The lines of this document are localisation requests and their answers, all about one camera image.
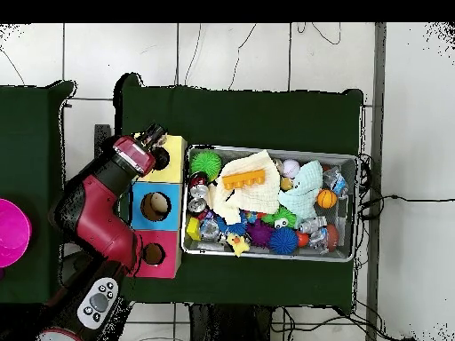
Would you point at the large green spiky ball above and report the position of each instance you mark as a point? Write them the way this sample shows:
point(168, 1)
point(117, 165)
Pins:
point(206, 165)

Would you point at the dark green side table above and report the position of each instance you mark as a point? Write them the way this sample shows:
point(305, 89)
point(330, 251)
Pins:
point(28, 160)

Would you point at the cream waffle cloth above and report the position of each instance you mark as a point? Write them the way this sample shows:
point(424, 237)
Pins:
point(257, 199)

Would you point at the orange plastic compartment tray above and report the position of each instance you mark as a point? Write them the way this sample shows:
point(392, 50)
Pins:
point(244, 179)

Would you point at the black upright post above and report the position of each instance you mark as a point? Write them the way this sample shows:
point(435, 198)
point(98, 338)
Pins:
point(101, 133)

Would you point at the mint green knitted cloth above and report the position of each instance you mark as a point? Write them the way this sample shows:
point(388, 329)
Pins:
point(304, 191)

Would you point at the silver toy robot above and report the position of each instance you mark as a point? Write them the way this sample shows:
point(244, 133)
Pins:
point(312, 225)

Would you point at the magenta round disc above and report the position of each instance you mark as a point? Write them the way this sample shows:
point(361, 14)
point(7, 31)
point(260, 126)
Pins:
point(12, 232)

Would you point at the small orange basketball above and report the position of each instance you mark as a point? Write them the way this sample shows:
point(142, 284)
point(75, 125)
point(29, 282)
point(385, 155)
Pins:
point(327, 199)

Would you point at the white baseball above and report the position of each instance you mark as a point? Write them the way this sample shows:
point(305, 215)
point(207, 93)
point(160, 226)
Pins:
point(291, 168)

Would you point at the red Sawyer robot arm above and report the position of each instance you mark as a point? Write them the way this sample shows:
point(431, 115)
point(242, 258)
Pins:
point(96, 220)

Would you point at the small brown football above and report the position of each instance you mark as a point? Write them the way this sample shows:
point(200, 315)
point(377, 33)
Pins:
point(333, 237)

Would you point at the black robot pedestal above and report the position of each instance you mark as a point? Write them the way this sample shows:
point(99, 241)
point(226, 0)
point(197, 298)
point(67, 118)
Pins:
point(231, 325)

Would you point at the blue spiky ball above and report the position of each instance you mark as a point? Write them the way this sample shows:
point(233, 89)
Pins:
point(283, 241)

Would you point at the wooden box with three holes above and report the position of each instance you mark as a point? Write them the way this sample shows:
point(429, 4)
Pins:
point(167, 213)

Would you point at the purple spiky ball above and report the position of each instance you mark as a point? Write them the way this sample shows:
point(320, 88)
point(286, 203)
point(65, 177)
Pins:
point(260, 233)

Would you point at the dark green table cloth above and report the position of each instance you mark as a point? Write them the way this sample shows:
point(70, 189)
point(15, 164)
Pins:
point(241, 117)

